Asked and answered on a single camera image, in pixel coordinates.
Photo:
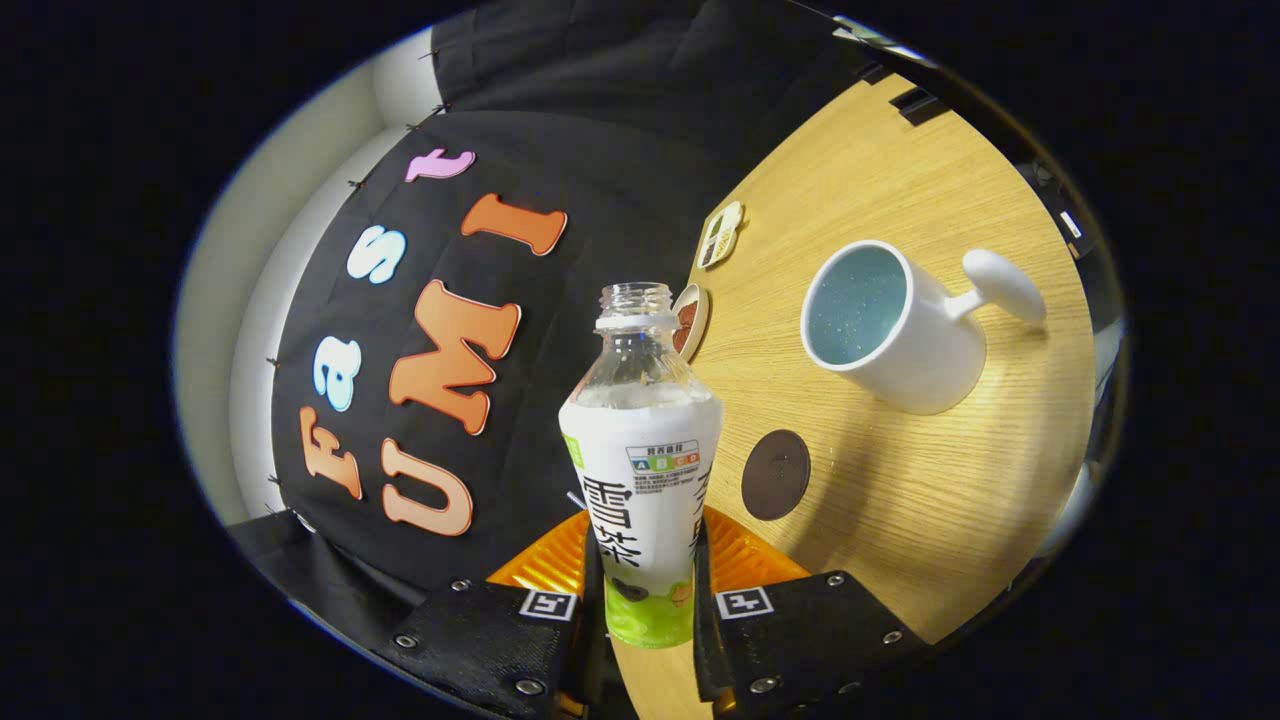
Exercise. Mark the white round plate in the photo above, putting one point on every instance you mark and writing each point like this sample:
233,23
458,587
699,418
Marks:
690,322

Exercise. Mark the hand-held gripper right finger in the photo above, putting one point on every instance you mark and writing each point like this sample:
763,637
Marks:
800,640

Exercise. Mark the clear juice bottle white label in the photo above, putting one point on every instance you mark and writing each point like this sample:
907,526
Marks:
640,480

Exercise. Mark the round dark brown coaster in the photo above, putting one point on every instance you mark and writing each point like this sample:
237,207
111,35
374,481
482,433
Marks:
776,475

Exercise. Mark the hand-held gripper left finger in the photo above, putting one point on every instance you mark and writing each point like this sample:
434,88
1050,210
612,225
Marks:
480,640

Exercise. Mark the white divided condiment dish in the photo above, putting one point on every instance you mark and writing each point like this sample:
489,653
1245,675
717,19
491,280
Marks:
720,236

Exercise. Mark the black table clamp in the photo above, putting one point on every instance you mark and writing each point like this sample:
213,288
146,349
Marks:
875,73
915,105

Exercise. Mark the wooden table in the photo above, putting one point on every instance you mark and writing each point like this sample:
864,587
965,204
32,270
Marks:
900,480

